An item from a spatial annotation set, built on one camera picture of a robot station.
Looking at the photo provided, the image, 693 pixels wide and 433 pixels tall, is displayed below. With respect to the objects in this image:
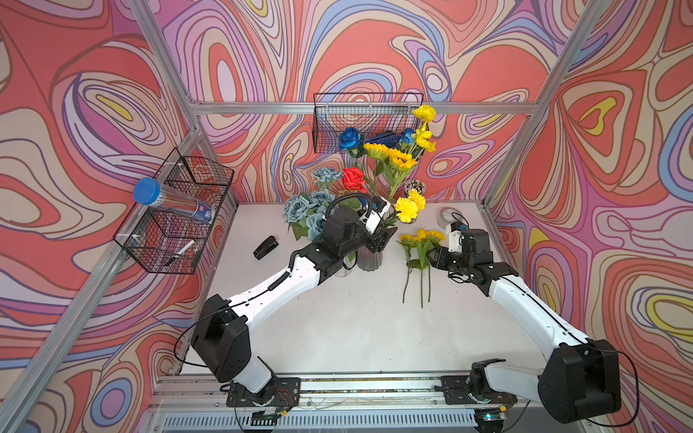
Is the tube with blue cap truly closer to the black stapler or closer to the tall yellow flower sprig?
the black stapler

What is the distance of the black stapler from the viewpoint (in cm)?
103

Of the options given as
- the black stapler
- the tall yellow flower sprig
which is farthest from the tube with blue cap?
the tall yellow flower sprig
